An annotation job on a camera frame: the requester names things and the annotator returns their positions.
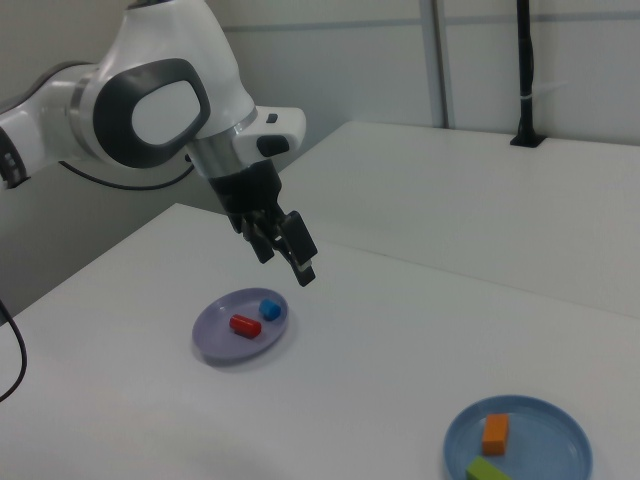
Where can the blue plate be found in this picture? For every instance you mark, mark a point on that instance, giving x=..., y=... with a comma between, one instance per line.
x=545, y=440

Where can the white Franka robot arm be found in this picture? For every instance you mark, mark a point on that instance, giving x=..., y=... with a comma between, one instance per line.
x=165, y=55

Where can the blue hexagonal block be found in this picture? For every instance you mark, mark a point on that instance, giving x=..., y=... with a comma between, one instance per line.
x=269, y=310

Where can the grey partition post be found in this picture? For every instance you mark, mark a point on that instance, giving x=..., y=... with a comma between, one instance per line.
x=440, y=65

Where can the red cylinder block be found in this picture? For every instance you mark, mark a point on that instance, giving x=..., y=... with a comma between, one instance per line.
x=245, y=326

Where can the green rectangular block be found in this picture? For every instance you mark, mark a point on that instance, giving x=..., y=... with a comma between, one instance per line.
x=486, y=470

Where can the black camera pole with clamp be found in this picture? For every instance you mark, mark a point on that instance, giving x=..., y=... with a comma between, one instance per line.
x=526, y=75

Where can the orange rectangular block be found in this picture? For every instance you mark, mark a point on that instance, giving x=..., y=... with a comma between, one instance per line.
x=496, y=434

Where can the purple plate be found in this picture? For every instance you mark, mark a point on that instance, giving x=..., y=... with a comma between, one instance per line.
x=225, y=345

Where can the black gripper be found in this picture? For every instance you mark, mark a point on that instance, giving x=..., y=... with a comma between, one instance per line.
x=247, y=192

